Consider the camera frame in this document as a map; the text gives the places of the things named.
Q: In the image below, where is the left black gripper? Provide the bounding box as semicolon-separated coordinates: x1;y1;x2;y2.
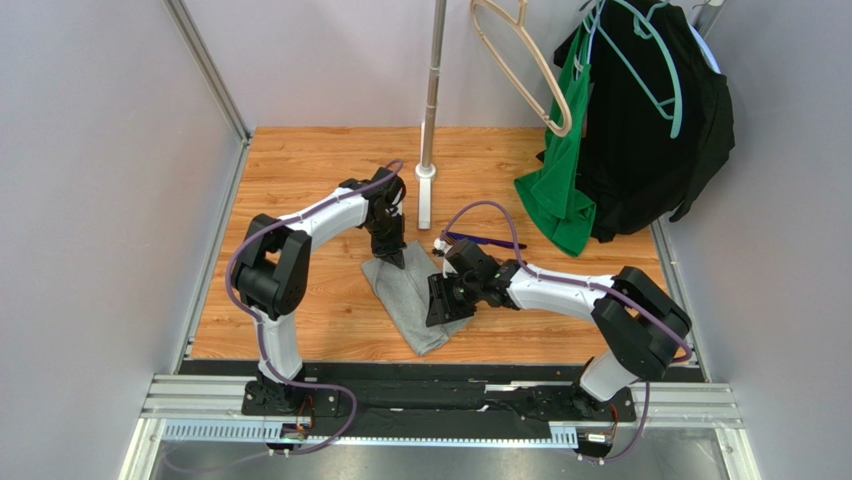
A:
364;211;407;269

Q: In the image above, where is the grey cloth napkin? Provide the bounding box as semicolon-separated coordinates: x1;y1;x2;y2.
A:
361;240;471;356

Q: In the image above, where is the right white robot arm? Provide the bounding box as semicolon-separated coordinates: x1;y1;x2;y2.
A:
425;240;692;403

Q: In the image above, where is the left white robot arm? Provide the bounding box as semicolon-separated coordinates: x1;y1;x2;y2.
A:
226;159;406;396

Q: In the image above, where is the purple knife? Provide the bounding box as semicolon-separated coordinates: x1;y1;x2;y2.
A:
447;231;515;249

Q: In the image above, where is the green shirt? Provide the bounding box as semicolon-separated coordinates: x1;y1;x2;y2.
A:
514;28;596;257

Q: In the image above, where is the beige clothes hanger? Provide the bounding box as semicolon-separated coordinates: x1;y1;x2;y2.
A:
469;0;574;138

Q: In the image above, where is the metal stand pole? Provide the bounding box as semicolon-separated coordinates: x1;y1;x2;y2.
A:
417;0;447;178

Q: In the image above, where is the black shirt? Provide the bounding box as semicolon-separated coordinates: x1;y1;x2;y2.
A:
576;4;735;243

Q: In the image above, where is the teal clothes hanger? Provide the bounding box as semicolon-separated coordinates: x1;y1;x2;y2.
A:
581;1;685;140

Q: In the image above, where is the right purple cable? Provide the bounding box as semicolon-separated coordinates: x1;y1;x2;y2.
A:
435;200;694;464

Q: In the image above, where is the purple cable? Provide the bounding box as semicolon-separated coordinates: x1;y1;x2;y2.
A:
435;200;694;464
224;158;359;457

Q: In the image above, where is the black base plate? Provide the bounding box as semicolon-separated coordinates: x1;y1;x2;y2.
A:
178;360;641;440

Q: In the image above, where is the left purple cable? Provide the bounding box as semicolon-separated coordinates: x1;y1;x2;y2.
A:
224;158;359;457

